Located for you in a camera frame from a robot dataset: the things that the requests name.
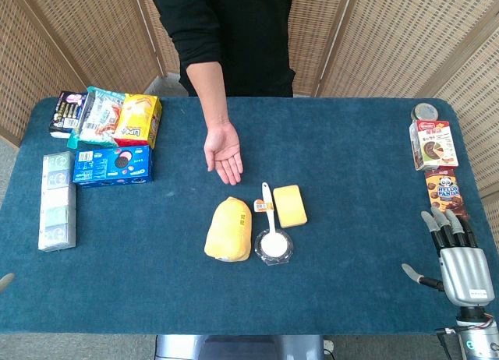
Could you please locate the person's bare hand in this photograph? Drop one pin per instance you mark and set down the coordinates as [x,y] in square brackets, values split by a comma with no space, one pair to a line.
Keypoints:
[223,150]

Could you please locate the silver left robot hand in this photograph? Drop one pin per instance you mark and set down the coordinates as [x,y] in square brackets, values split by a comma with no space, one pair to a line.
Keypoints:
[6,281]

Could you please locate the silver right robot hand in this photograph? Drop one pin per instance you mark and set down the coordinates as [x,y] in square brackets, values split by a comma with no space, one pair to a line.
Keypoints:
[464,270]

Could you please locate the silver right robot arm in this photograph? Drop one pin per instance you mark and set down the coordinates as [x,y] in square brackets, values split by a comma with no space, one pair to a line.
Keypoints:
[477,330]

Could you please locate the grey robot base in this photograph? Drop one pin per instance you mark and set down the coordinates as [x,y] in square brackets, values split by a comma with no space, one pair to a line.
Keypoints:
[241,347]

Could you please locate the person's bare forearm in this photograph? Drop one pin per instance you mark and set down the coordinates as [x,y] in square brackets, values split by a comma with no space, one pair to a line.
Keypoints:
[208,93]

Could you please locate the person in black clothes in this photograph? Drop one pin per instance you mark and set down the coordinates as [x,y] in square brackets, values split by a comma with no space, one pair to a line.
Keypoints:
[234,36]

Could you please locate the Hello Panda biscuit box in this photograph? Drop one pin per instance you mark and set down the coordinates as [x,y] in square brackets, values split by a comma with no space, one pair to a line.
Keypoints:
[444,194]

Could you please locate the yellow sponge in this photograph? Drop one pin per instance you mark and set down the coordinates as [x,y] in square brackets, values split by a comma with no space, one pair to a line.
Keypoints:
[289,205]

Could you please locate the yellow cracker box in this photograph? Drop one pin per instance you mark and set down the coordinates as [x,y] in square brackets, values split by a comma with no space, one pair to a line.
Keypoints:
[139,120]

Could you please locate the white dish brush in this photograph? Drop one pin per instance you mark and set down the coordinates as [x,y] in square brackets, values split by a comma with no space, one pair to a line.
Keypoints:
[271,231]

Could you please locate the pale green tissue pack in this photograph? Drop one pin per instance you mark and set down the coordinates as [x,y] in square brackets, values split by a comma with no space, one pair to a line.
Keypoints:
[57,201]

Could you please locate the blue Oreo cookie box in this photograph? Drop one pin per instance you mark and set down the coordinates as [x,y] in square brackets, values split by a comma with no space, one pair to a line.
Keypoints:
[113,166]

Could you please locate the white red snack bag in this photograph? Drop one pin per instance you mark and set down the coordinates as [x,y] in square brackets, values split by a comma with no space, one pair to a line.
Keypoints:
[99,118]

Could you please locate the red white chocolate wafer box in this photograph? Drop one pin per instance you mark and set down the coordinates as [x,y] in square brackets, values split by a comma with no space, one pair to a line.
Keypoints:
[433,145]

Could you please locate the blue table cloth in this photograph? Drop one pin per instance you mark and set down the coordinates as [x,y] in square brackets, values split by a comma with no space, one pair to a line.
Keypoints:
[241,297]

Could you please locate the dark purple snack pack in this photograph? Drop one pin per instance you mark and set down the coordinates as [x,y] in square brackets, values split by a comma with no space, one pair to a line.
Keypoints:
[67,114]

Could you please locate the woven rattan folding screen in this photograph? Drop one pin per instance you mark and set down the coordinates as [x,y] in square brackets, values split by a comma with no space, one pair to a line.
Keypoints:
[393,36]

